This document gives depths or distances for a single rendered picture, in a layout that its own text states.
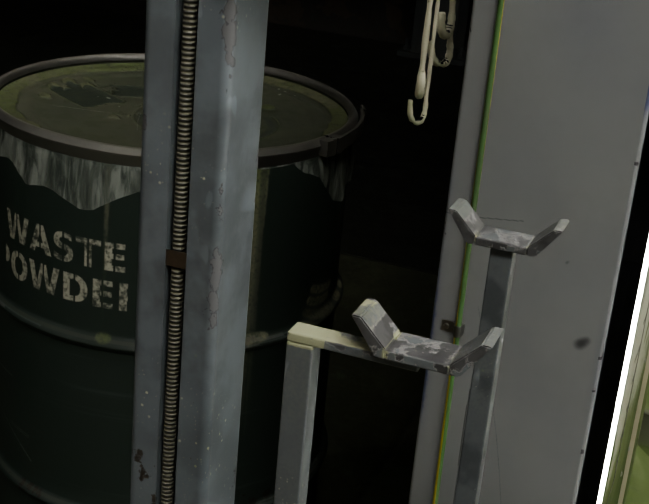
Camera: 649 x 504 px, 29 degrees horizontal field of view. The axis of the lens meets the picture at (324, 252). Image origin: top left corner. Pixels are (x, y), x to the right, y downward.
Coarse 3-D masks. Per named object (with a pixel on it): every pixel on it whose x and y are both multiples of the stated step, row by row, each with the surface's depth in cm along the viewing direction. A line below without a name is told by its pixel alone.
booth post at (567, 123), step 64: (512, 0) 118; (576, 0) 116; (640, 0) 114; (512, 64) 120; (576, 64) 118; (640, 64) 116; (512, 128) 122; (576, 128) 120; (640, 128) 117; (448, 192) 127; (512, 192) 124; (576, 192) 122; (448, 256) 129; (576, 256) 124; (512, 320) 128; (576, 320) 126; (512, 384) 131; (576, 384) 128; (448, 448) 136; (512, 448) 133; (576, 448) 130
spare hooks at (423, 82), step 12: (432, 0) 124; (444, 12) 127; (444, 24) 127; (432, 36) 126; (444, 36) 128; (432, 48) 127; (420, 60) 127; (432, 60) 127; (444, 60) 131; (420, 72) 124; (420, 84) 124; (420, 96) 125; (408, 108) 126; (420, 120) 129
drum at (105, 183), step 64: (64, 64) 210; (0, 128) 180; (0, 192) 185; (64, 192) 173; (128, 192) 170; (256, 192) 175; (320, 192) 184; (0, 256) 189; (64, 256) 177; (128, 256) 174; (256, 256) 179; (320, 256) 190; (0, 320) 193; (64, 320) 181; (128, 320) 178; (256, 320) 183; (320, 320) 193; (0, 384) 198; (64, 384) 185; (128, 384) 182; (256, 384) 187; (320, 384) 203; (0, 448) 202; (64, 448) 189; (128, 448) 186; (256, 448) 192; (320, 448) 212
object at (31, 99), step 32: (96, 64) 214; (128, 64) 217; (0, 96) 192; (32, 96) 195; (64, 96) 198; (96, 96) 199; (128, 96) 200; (288, 96) 208; (320, 96) 208; (64, 128) 182; (96, 128) 183; (128, 128) 184; (288, 128) 191; (320, 128) 192
